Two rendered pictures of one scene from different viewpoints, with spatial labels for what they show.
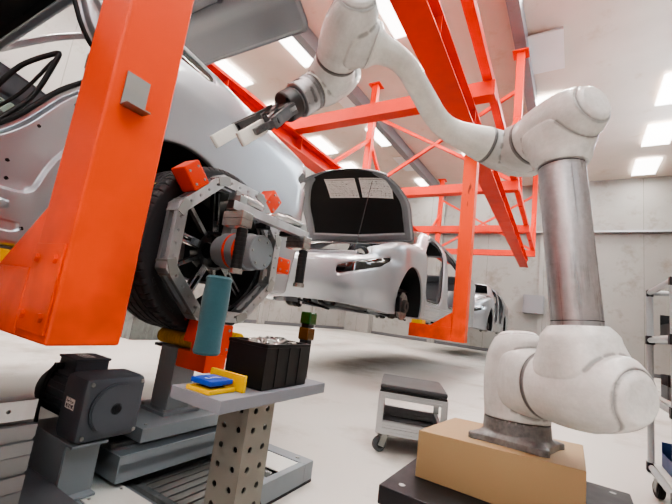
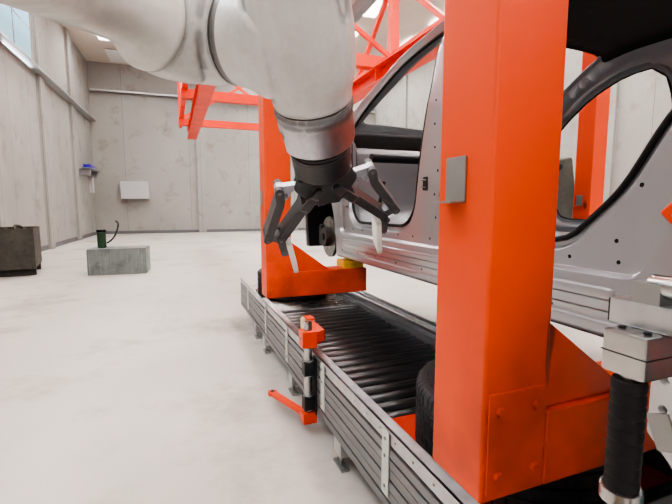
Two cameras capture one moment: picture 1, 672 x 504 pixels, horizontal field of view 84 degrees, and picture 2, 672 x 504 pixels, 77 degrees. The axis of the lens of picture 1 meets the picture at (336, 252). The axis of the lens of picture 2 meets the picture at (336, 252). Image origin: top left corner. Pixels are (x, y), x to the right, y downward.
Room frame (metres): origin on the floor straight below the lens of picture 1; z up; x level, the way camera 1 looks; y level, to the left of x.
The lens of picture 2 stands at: (1.18, -0.26, 1.09)
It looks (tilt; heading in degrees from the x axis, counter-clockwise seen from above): 6 degrees down; 127
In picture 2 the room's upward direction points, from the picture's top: straight up
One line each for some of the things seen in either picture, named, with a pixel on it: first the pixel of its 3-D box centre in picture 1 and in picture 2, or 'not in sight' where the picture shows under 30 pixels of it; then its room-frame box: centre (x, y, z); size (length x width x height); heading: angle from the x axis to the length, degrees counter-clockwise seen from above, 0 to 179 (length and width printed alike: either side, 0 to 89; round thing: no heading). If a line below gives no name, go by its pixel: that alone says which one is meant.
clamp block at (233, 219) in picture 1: (237, 219); (649, 348); (1.19, 0.33, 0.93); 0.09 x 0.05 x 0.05; 59
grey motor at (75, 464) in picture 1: (74, 414); not in sight; (1.24, 0.74, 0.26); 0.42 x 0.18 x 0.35; 59
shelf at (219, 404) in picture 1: (257, 389); not in sight; (1.07, 0.16, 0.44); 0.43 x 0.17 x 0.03; 149
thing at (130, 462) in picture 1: (157, 435); not in sight; (1.50, 0.58, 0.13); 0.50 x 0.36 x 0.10; 149
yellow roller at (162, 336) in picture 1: (182, 338); not in sight; (1.53, 0.56, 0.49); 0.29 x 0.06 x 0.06; 59
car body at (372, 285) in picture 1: (393, 270); not in sight; (6.15, -0.99, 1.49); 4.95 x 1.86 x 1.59; 149
